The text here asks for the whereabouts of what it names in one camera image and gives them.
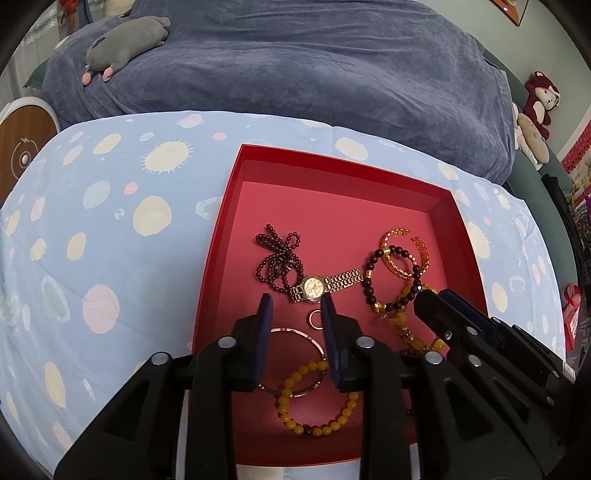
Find silver wrist watch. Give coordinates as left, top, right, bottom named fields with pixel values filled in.
left=289, top=268, right=363, bottom=304

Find red ribbon curtain tie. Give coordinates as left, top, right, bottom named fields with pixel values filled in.
left=57, top=0, right=86, bottom=22

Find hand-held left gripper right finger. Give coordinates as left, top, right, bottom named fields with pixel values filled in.
left=321, top=293, right=546, bottom=480

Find dark green sofa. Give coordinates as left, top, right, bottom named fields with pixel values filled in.
left=482, top=46, right=591, bottom=301

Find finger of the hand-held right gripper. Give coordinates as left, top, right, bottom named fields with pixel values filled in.
left=438, top=289, right=563, bottom=380
left=414, top=291, right=556, bottom=411

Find dark red beaded necklace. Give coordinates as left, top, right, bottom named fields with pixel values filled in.
left=254, top=223, right=305, bottom=292

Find grey plush mouse toy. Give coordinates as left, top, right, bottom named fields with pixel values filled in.
left=82, top=16, right=171, bottom=86

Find white sheer curtain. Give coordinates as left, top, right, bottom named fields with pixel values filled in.
left=8, top=21, right=62, bottom=99

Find thin rose gold bangle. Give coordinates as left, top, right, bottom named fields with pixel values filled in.
left=258, top=327, right=330, bottom=399

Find red monkey plush toy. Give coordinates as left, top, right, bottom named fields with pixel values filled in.
left=522, top=70, right=562, bottom=140

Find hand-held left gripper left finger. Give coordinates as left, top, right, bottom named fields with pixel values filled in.
left=54, top=293, right=276, bottom=480

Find light blue planet-print blanket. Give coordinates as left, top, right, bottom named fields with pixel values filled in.
left=0, top=111, right=574, bottom=480

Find white round wooden-top table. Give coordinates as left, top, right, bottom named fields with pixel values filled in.
left=0, top=96, right=61, bottom=206

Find large yellow bead bracelet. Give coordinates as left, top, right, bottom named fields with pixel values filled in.
left=376, top=283, right=451, bottom=356

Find orange wall picture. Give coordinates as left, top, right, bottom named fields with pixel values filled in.
left=488, top=0, right=528, bottom=15

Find dark bead bracelet gold accents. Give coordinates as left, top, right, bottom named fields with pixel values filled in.
left=362, top=246, right=424, bottom=311

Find small yellow bead bracelet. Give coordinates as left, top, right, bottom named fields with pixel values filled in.
left=276, top=361, right=360, bottom=437

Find blue-grey plush duvet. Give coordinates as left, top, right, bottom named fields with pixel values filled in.
left=41, top=0, right=516, bottom=184

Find beige plush toy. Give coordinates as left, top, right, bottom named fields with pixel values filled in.
left=511, top=102, right=550, bottom=169

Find red gift bag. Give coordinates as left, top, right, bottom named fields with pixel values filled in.
left=560, top=282, right=588, bottom=371

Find orange gold bead bracelet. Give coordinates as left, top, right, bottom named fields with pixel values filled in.
left=379, top=227, right=433, bottom=280

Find red cardboard box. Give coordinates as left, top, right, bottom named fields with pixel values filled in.
left=191, top=144, right=489, bottom=467

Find black cloth item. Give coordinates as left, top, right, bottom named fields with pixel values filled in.
left=539, top=172, right=579, bottom=260

